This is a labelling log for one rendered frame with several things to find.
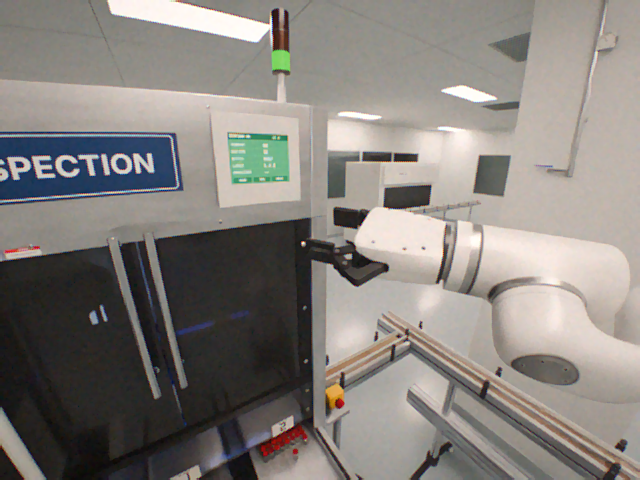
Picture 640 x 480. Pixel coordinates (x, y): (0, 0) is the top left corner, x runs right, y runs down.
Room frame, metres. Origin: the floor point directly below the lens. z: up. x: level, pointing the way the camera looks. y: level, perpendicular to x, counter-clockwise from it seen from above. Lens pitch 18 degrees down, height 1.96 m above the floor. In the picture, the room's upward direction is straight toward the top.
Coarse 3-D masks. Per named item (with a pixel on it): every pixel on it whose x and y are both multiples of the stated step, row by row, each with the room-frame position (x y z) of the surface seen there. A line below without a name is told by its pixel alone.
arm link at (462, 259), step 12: (456, 228) 0.27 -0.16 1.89; (468, 228) 0.26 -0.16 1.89; (480, 228) 0.25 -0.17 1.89; (456, 240) 0.25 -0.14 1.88; (468, 240) 0.24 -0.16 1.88; (480, 240) 0.24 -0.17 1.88; (456, 252) 0.24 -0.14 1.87; (468, 252) 0.24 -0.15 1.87; (456, 264) 0.24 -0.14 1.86; (468, 264) 0.23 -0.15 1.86; (444, 276) 0.25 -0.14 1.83; (456, 276) 0.24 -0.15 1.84; (468, 276) 0.23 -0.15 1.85; (444, 288) 0.25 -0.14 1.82; (456, 288) 0.24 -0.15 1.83; (468, 288) 0.23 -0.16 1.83
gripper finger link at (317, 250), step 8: (312, 240) 0.30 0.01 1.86; (320, 240) 0.30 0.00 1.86; (312, 248) 0.29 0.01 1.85; (320, 248) 0.29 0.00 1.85; (328, 248) 0.29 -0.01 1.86; (312, 256) 0.30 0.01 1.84; (320, 256) 0.29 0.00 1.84; (328, 256) 0.28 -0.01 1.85; (336, 256) 0.28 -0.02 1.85; (344, 256) 0.27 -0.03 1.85; (336, 264) 0.27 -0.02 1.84; (344, 264) 0.26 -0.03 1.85
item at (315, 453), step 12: (312, 432) 0.71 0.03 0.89; (300, 444) 0.67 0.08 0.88; (312, 444) 0.67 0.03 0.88; (252, 456) 0.62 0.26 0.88; (288, 456) 0.62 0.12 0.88; (300, 456) 0.62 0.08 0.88; (312, 456) 0.62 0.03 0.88; (324, 456) 0.62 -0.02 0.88; (264, 468) 0.57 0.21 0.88; (276, 468) 0.58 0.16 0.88; (288, 468) 0.58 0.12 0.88; (300, 468) 0.58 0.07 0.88; (312, 468) 0.58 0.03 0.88; (324, 468) 0.58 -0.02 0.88; (336, 468) 0.57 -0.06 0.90
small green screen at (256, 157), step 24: (216, 120) 0.58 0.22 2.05; (240, 120) 0.61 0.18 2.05; (264, 120) 0.64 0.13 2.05; (288, 120) 0.67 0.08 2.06; (216, 144) 0.58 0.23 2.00; (240, 144) 0.60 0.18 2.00; (264, 144) 0.64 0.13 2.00; (288, 144) 0.67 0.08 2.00; (216, 168) 0.57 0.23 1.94; (240, 168) 0.60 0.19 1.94; (264, 168) 0.63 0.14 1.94; (288, 168) 0.67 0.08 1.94; (240, 192) 0.60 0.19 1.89; (264, 192) 0.63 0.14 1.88; (288, 192) 0.67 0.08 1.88
